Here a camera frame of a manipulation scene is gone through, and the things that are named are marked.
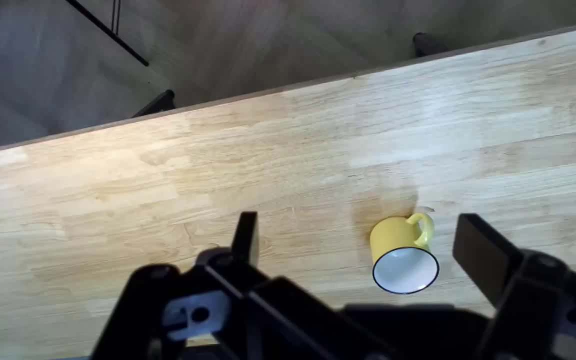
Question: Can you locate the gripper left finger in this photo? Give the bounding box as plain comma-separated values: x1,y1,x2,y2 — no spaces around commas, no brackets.
89,211,400,360

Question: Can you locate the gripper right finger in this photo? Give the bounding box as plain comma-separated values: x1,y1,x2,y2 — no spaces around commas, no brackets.
452,213,576,360

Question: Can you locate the yellow enamel mug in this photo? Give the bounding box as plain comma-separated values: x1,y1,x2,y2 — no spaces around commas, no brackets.
369,212,440,295

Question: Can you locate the black stand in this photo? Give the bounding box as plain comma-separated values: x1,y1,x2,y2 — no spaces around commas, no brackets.
65,0,176,119

